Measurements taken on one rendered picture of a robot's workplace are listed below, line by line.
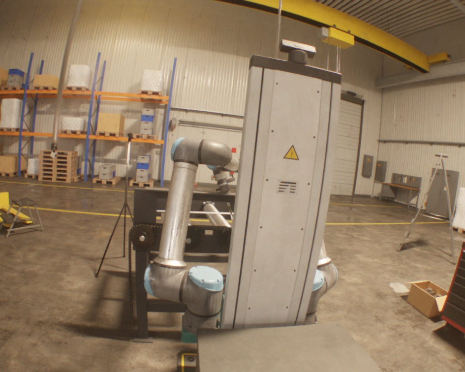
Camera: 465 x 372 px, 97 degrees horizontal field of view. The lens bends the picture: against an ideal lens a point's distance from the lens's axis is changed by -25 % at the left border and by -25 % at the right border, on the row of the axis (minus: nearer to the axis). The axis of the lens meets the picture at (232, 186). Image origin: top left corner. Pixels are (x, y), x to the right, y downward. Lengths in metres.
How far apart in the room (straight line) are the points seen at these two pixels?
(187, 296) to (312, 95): 0.92
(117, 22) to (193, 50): 3.37
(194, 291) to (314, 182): 0.64
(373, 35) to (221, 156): 9.81
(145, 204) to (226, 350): 1.15
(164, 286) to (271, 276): 0.45
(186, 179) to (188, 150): 0.13
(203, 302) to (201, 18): 11.53
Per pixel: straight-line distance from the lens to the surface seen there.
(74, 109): 11.45
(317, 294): 1.30
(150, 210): 1.79
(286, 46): 1.03
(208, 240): 1.88
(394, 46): 11.41
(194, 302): 1.19
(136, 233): 1.79
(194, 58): 11.37
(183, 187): 1.20
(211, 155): 1.21
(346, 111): 13.62
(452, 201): 11.69
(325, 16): 9.60
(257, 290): 1.06
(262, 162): 0.92
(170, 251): 1.19
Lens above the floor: 1.44
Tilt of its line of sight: 7 degrees down
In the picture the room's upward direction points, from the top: 6 degrees clockwise
